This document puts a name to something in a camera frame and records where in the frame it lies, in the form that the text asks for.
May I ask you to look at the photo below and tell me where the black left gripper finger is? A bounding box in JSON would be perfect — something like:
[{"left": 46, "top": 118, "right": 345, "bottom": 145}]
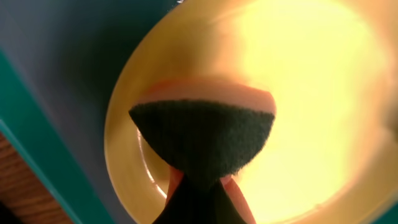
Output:
[{"left": 153, "top": 176, "right": 246, "bottom": 224}]

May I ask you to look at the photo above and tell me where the green pink sponge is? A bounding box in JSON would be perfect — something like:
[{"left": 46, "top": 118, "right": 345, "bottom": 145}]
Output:
[{"left": 128, "top": 77, "right": 277, "bottom": 224}]

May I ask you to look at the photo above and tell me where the yellow plate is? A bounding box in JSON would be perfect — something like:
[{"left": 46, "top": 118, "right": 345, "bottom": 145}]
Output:
[{"left": 104, "top": 1, "right": 397, "bottom": 223}]

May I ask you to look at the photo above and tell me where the teal plastic tray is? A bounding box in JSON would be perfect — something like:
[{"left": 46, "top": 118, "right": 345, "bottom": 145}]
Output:
[{"left": 1, "top": 1, "right": 397, "bottom": 223}]

